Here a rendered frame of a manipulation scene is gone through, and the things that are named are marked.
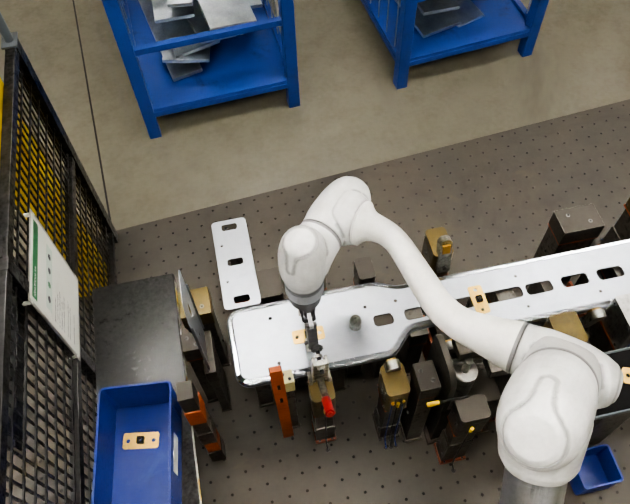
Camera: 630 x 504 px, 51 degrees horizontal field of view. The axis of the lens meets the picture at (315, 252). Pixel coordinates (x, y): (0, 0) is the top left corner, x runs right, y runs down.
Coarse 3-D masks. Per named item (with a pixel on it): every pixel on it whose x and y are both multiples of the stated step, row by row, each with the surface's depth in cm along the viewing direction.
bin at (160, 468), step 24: (144, 384) 151; (168, 384) 152; (120, 408) 161; (144, 408) 161; (168, 408) 161; (96, 432) 146; (120, 432) 158; (168, 432) 158; (96, 456) 143; (120, 456) 155; (144, 456) 155; (168, 456) 155; (96, 480) 141; (120, 480) 153; (144, 480) 152; (168, 480) 140
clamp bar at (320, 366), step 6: (312, 348) 149; (318, 348) 149; (318, 354) 148; (312, 360) 147; (318, 360) 148; (324, 360) 147; (312, 366) 149; (318, 366) 147; (324, 366) 148; (312, 372) 154; (318, 372) 153; (324, 372) 148; (312, 378) 160; (318, 378) 159; (324, 378) 160
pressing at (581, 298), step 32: (544, 256) 185; (576, 256) 184; (608, 256) 184; (352, 288) 181; (384, 288) 181; (448, 288) 180; (576, 288) 179; (608, 288) 179; (256, 320) 177; (288, 320) 176; (320, 320) 176; (416, 320) 175; (544, 320) 175; (256, 352) 172; (288, 352) 172; (320, 352) 171; (352, 352) 171; (384, 352) 170; (256, 384) 167
